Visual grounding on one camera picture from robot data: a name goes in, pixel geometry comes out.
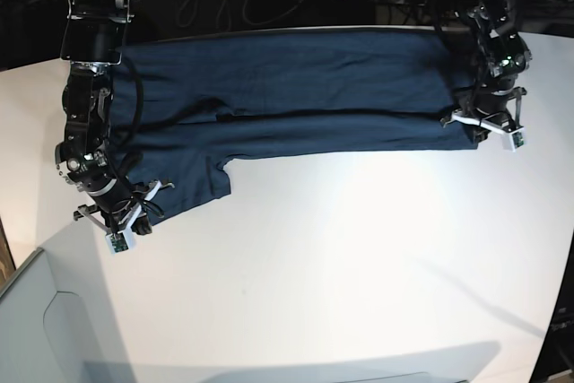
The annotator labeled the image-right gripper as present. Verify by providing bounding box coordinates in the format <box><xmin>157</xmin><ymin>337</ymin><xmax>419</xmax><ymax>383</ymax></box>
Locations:
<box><xmin>440</xmin><ymin>87</ymin><xmax>527</xmax><ymax>146</ymax></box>

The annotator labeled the grey partition panel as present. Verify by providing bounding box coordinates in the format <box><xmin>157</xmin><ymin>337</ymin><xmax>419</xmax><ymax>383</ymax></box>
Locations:
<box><xmin>1</xmin><ymin>248</ymin><xmax>136</xmax><ymax>382</ymax></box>

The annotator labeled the dark blue T-shirt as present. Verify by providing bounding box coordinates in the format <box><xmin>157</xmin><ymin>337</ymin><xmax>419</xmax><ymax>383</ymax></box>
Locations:
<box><xmin>110</xmin><ymin>29</ymin><xmax>475</xmax><ymax>218</ymax></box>

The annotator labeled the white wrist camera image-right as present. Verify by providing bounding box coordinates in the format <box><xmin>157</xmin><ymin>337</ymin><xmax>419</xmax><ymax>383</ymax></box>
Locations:
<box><xmin>501</xmin><ymin>127</ymin><xmax>526</xmax><ymax>152</ymax></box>

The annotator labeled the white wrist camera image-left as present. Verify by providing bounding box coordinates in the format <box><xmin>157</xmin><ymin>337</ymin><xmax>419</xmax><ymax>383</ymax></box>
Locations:
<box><xmin>105</xmin><ymin>230</ymin><xmax>135</xmax><ymax>254</ymax></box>

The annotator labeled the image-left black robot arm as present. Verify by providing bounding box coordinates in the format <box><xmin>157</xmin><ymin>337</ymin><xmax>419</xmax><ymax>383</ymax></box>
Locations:
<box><xmin>55</xmin><ymin>0</ymin><xmax>166</xmax><ymax>241</ymax></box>

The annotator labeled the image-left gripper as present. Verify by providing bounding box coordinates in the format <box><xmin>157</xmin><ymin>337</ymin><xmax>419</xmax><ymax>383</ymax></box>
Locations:
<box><xmin>73</xmin><ymin>179</ymin><xmax>174</xmax><ymax>235</ymax></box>

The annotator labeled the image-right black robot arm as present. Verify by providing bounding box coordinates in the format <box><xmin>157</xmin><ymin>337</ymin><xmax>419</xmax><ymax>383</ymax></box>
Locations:
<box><xmin>441</xmin><ymin>0</ymin><xmax>532</xmax><ymax>152</ymax></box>

